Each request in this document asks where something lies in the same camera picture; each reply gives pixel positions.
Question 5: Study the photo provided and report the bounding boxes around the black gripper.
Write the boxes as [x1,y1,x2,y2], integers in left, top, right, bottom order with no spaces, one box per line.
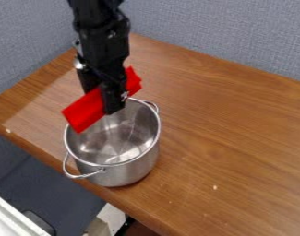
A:
[73,18,131,115]

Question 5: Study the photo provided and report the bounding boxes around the red rectangular block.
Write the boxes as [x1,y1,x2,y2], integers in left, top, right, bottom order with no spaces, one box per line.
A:
[62,66,142,133]

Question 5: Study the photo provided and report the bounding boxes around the stainless steel pot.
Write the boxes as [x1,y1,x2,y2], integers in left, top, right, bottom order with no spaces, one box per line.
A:
[62,98,162,187]

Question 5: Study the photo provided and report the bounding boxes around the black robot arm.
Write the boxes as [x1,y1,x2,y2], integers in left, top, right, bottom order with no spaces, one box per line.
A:
[67,0,131,114]

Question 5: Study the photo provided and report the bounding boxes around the white appliance with dark panel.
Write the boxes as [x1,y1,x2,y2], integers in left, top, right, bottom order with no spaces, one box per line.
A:
[0,197,55,236]

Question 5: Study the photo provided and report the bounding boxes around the white table leg bracket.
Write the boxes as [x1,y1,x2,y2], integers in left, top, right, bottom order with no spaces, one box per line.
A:
[82,204,126,236]

